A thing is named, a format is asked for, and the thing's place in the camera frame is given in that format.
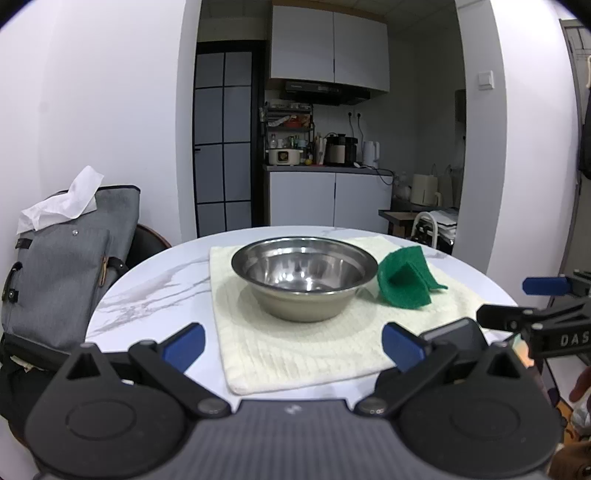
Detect white wall cabinet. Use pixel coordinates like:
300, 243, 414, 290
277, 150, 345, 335
270, 6, 391, 93

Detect cream jug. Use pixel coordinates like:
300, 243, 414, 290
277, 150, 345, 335
411, 173, 442, 206

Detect dark brown chair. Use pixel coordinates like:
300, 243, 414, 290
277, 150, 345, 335
124, 224, 172, 272

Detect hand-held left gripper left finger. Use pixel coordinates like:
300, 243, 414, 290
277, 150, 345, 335
48, 322, 232, 418

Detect black range hood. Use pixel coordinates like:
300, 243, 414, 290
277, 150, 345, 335
279, 79, 371, 106

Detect black bag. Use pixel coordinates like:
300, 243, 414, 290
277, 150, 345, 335
0, 332, 70, 446

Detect cream white cloth mat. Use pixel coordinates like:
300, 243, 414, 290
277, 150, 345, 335
209, 235, 518, 396

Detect green scouring pad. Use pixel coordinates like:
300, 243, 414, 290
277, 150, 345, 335
377, 246, 448, 309

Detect black coffee machine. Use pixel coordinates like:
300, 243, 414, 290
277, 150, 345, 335
323, 133, 359, 167

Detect white tissue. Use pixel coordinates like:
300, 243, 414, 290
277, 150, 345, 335
17, 166, 105, 234

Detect stainless steel bowl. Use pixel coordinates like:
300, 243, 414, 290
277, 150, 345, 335
231, 236, 379, 323

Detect white rice cooker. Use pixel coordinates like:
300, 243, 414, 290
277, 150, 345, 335
267, 148, 302, 166

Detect metal kitchen rack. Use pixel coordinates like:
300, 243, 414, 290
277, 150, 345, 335
259, 102, 316, 165

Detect person's right hand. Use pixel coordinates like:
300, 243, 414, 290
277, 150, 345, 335
569, 368, 591, 403

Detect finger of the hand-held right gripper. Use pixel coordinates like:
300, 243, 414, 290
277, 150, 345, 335
523, 271, 591, 297
475, 302, 548, 334

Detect small wooden table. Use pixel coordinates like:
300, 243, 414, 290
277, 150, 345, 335
379, 208, 459, 240

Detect grey backpack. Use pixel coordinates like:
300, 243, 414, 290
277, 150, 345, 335
0, 185, 141, 354

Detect black framed glass door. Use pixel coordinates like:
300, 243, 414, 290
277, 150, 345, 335
193, 44, 267, 238

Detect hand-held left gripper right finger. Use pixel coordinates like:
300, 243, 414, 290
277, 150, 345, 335
355, 322, 536, 418

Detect white base cabinet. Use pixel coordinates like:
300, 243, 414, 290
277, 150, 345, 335
264, 165, 394, 228

